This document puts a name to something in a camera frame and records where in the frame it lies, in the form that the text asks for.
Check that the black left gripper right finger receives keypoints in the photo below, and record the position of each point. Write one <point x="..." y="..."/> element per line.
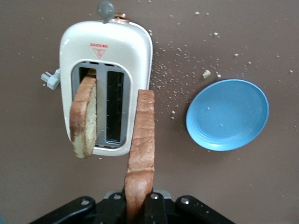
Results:
<point x="155" y="210"/>

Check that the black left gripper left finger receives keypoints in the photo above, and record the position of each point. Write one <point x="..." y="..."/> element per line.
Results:
<point x="109" y="210"/>

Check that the brown bread slice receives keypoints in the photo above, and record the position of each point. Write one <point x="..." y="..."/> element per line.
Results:
<point x="81" y="121"/>
<point x="140" y="140"/>

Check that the blue plate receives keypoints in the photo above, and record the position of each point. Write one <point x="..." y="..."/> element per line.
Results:
<point x="229" y="116"/>

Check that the brown tablecloth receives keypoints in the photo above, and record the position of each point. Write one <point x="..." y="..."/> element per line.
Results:
<point x="35" y="163"/>

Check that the white toaster power plug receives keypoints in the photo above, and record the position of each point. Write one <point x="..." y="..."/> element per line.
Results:
<point x="52" y="79"/>

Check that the large bread crumb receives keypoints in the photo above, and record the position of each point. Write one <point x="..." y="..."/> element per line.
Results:
<point x="206" y="74"/>

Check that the white toaster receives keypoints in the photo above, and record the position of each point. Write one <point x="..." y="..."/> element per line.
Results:
<point x="105" y="37"/>

